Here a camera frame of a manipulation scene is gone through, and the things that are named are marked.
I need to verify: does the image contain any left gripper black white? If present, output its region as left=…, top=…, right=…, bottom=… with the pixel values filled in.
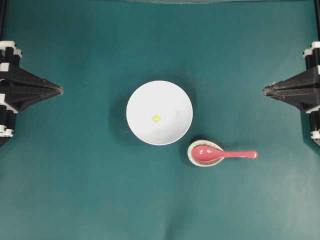
left=0, top=40, right=63, bottom=147

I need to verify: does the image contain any white round bowl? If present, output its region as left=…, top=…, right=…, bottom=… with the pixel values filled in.
left=126, top=80, right=193, bottom=146

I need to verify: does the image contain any pink ceramic spoon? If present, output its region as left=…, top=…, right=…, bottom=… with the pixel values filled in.
left=191, top=145, right=258, bottom=162

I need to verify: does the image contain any small speckled spoon rest dish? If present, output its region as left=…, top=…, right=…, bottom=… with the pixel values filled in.
left=187, top=139, right=224, bottom=167

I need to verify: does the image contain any green table mat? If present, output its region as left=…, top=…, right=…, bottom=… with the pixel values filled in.
left=0, top=0, right=320, bottom=240

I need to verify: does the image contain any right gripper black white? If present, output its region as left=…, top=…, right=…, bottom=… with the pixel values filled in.
left=263, top=41, right=320, bottom=146

